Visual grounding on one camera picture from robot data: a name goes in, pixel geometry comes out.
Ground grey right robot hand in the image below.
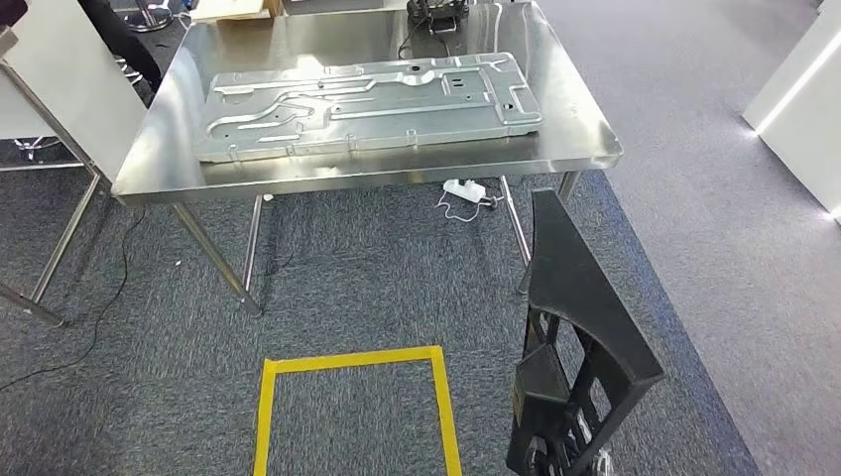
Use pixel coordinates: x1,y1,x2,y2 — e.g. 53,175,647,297
525,407,616,476

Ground black plastic plate frame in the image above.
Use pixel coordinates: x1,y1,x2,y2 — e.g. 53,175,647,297
506,188,666,476

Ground stainless steel workbench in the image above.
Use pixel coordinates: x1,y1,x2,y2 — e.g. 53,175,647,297
110,0,624,320

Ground white power strip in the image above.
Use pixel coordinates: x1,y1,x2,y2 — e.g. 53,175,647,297
443,178,489,203

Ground white counter with light strip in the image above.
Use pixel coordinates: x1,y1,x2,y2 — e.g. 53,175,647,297
741,0,841,225

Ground pressed sheet metal panel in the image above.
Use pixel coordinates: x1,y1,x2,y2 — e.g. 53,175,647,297
191,51,545,165

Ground black remote controller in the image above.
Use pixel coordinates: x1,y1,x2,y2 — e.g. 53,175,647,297
406,0,472,36

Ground chrome stool base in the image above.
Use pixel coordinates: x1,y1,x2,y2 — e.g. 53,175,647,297
123,0,176,33

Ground person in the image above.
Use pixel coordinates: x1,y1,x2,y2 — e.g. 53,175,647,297
77,0,164,93

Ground white panel board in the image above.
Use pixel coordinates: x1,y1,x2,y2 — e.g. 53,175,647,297
0,0,149,181

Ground black controller cable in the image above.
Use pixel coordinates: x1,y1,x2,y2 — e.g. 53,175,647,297
396,16,454,61

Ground black floor cable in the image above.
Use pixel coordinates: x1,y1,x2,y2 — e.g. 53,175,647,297
0,208,147,392

